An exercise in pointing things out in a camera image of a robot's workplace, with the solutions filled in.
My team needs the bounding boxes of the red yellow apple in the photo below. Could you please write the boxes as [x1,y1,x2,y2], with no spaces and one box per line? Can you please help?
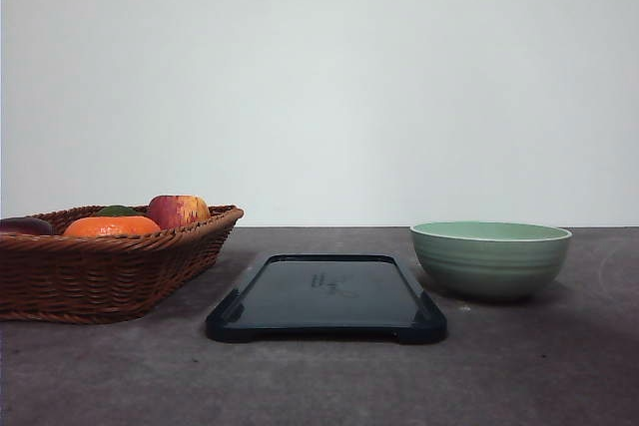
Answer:
[148,195,211,228]

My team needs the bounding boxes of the dark rectangular tray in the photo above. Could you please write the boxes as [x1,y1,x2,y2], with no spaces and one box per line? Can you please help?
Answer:
[205,253,447,343]

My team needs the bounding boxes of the dark purple fruit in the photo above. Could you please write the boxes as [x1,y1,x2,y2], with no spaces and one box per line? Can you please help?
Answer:
[0,216,53,235]

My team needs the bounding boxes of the orange mandarin fruit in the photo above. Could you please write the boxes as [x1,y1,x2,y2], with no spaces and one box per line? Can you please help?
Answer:
[63,215,161,237]

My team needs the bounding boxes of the brown wicker basket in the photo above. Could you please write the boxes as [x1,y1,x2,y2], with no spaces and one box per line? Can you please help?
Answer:
[0,205,244,324]

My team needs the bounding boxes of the green ceramic bowl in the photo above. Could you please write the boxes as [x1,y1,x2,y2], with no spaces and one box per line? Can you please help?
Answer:
[410,220,573,297]

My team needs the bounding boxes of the green fruit in basket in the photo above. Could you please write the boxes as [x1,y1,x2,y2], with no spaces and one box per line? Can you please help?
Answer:
[96,205,140,216]

